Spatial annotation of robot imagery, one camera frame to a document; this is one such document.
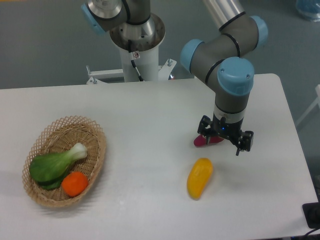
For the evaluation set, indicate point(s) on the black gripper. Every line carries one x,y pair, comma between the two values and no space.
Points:
243,140

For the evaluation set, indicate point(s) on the green bok choy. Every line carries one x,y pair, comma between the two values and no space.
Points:
48,170

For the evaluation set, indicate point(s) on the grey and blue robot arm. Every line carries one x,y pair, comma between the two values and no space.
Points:
219,64

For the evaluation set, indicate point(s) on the white frame at right edge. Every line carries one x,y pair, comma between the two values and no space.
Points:
310,110

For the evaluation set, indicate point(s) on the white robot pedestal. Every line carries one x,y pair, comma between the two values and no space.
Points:
138,47

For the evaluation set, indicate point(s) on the black device at table edge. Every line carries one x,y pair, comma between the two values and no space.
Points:
312,214

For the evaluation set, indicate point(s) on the orange fruit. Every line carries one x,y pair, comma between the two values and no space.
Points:
74,183

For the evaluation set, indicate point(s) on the magenta sweet potato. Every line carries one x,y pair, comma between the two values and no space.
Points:
201,141

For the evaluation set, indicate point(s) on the blue object top right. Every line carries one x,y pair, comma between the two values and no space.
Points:
309,9

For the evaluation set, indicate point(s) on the yellow mango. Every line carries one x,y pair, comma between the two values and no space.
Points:
199,177

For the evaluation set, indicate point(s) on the woven wicker basket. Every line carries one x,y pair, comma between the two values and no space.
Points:
61,135

